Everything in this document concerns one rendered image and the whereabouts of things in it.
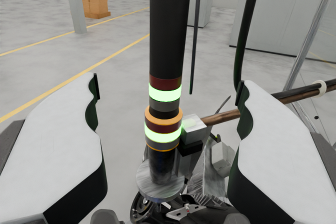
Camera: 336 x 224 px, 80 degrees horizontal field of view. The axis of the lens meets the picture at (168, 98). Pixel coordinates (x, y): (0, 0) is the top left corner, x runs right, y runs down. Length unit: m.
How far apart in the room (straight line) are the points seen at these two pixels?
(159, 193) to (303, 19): 5.59
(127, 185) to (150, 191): 1.78
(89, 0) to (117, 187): 7.24
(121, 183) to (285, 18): 4.95
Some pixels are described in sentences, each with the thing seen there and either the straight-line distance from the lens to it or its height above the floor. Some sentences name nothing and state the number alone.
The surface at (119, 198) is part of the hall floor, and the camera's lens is 2.01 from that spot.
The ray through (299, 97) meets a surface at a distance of 0.40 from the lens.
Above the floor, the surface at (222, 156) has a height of 1.16.
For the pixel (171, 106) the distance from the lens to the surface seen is 0.21.
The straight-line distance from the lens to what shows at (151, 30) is 0.18.
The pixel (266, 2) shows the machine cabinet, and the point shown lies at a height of 1.16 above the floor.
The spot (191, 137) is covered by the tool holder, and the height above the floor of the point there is 1.54.
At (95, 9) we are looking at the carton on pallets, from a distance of 8.34.
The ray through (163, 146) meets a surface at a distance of 0.24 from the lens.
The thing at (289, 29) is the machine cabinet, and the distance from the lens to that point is 5.76.
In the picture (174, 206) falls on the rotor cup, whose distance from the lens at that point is 0.55.
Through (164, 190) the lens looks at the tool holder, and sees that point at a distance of 0.30.
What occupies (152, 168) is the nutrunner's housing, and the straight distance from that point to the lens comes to 0.28.
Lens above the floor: 1.71
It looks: 33 degrees down
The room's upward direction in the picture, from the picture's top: 4 degrees clockwise
